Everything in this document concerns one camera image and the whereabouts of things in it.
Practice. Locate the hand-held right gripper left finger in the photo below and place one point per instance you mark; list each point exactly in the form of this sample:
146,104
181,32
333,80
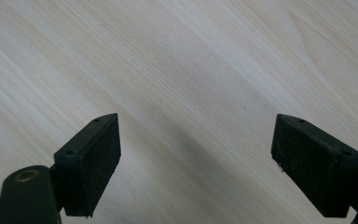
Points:
88,169

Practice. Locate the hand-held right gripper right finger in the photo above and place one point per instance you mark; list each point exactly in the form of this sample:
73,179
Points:
315,168

